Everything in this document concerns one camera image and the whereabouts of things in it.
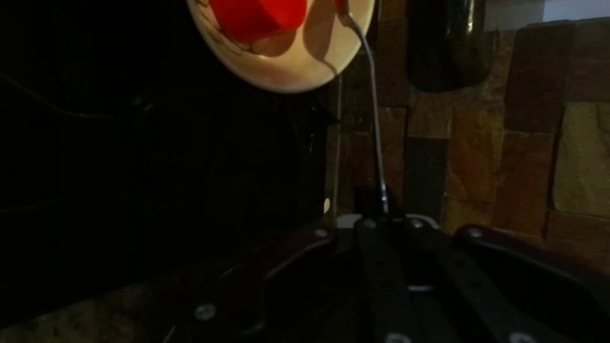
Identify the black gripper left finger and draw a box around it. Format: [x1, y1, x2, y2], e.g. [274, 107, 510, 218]
[167, 212, 415, 343]

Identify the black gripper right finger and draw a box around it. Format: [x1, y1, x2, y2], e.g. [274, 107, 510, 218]
[385, 212, 610, 343]

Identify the metal spoon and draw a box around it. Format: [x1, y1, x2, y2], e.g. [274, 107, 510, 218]
[333, 0, 392, 218]

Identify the white plate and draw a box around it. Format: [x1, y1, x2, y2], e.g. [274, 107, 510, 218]
[184, 0, 377, 98]

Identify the dark glass bottle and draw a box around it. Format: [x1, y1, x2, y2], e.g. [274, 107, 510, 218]
[404, 0, 488, 96]

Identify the red object in bowl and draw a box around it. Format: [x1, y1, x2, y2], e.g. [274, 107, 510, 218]
[209, 0, 306, 48]

